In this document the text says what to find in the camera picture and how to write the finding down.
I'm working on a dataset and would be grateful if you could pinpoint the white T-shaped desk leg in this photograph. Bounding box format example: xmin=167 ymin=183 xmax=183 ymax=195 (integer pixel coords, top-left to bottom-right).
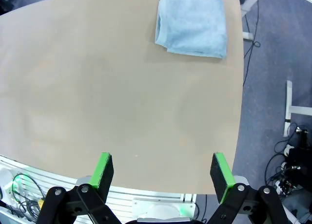
xmin=283 ymin=80 xmax=312 ymax=137

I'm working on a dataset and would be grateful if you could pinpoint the black device box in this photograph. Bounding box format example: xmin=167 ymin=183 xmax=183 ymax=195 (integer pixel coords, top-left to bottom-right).
xmin=290 ymin=126 xmax=312 ymax=161

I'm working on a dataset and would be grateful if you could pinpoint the white power strip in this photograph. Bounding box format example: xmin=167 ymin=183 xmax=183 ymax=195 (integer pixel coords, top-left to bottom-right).
xmin=274 ymin=177 xmax=293 ymax=193

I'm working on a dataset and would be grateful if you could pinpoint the white side table leg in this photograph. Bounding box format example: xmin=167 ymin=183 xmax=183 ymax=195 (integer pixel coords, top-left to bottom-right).
xmin=240 ymin=0 xmax=265 ymax=41

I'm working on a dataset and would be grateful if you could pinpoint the black cable bundle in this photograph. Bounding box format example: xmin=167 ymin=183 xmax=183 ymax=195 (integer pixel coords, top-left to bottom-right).
xmin=264 ymin=123 xmax=312 ymax=203
xmin=7 ymin=197 xmax=44 ymax=221

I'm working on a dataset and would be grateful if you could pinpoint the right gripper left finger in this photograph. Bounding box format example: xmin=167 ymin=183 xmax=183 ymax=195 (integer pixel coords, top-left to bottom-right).
xmin=36 ymin=152 xmax=122 ymax=224

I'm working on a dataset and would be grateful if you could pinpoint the light blue towel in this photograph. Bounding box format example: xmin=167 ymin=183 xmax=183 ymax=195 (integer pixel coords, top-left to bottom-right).
xmin=155 ymin=0 xmax=228 ymax=60

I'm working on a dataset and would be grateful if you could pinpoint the black base cable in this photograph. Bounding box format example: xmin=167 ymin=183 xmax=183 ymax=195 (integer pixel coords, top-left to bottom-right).
xmin=12 ymin=174 xmax=44 ymax=205

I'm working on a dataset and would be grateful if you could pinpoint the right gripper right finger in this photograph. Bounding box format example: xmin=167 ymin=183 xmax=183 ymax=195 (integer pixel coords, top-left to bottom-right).
xmin=207 ymin=152 xmax=290 ymax=224

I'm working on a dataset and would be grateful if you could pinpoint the black floor cable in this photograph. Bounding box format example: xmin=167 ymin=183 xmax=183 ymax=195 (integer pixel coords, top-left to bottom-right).
xmin=242 ymin=2 xmax=261 ymax=88

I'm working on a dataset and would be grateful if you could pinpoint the white slotted base plate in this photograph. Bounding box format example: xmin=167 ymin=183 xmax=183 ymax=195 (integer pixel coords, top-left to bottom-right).
xmin=0 ymin=154 xmax=197 ymax=224

